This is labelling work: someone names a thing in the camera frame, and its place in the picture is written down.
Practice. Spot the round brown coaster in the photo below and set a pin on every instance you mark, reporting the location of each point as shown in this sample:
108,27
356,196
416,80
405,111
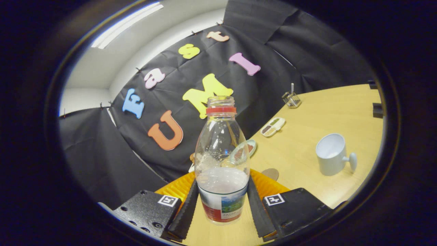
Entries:
272,173

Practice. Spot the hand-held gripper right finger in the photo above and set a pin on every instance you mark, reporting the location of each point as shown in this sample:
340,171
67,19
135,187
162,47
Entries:
259,215

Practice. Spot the white toaster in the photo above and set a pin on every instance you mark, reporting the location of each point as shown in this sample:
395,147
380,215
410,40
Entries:
191,168

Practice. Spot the wooden table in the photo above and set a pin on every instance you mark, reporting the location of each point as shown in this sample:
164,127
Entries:
307,112

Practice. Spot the pale blue plate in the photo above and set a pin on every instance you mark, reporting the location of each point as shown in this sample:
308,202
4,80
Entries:
254,144

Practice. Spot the brown meat slice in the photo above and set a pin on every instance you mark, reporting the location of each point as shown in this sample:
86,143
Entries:
250,149

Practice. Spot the clear juice bottle red label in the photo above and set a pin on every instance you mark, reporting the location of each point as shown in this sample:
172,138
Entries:
222,191

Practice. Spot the black backdrop cloth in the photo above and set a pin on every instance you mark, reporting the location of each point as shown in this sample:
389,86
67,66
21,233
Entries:
273,34

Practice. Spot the long ceiling light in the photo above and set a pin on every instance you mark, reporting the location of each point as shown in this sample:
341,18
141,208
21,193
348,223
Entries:
126,24

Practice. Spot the white cup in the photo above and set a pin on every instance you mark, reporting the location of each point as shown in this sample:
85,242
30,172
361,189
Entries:
329,157

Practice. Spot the black table clamp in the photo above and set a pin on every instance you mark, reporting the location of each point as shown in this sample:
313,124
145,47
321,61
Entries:
371,84
378,110

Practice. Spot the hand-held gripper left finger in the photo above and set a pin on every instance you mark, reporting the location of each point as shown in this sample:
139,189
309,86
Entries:
186,212

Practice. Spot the white divided grain dish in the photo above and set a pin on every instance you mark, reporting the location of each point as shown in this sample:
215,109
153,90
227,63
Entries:
273,126

